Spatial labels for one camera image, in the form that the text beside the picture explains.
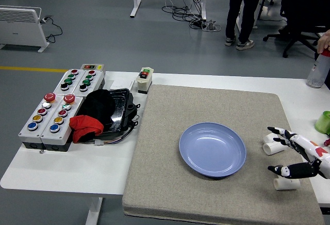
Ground four-button control box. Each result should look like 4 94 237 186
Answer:
72 70 106 96
53 68 86 94

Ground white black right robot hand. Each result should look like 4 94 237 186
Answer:
267 126 330 179

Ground white green-red switch box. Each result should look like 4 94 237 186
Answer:
136 67 155 95

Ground black cloth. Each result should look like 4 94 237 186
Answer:
77 89 116 125

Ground green translucent cup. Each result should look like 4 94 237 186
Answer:
314 111 330 135

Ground black floor cables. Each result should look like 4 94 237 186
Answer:
161 0 207 29

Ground grey flat switch panel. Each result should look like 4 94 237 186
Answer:
80 63 105 71

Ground white paper sheet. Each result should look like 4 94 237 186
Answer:
104 79 135 92

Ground standing person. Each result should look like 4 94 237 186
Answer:
224 0 266 51

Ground white pipe tee metal end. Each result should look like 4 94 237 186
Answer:
273 175 301 191

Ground red cloth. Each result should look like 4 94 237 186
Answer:
69 115 104 144

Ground grey-brown mat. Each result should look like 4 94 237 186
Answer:
121 84 325 225

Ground white panel heater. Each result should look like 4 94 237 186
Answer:
0 5 50 54

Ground person's hand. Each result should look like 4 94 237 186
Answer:
316 29 330 55

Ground five-button control box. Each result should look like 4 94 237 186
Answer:
18 93 57 150
40 94 84 152

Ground wire harness with connector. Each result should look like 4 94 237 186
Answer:
87 128 136 147

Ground black heater cord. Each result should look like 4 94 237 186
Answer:
38 16 63 43

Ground blue round plate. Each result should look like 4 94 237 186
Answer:
178 122 247 180

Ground clear spray bottle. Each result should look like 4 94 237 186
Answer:
306 47 330 89

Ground white power strip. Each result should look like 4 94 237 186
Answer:
189 19 222 32

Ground white table leg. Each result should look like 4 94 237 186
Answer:
85 197 103 225

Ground black plastic tray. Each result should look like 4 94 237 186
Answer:
77 88 141 138

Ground white plastic pipe tee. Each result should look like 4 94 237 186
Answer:
262 133 289 156

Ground black office chair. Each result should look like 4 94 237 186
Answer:
262 0 323 58

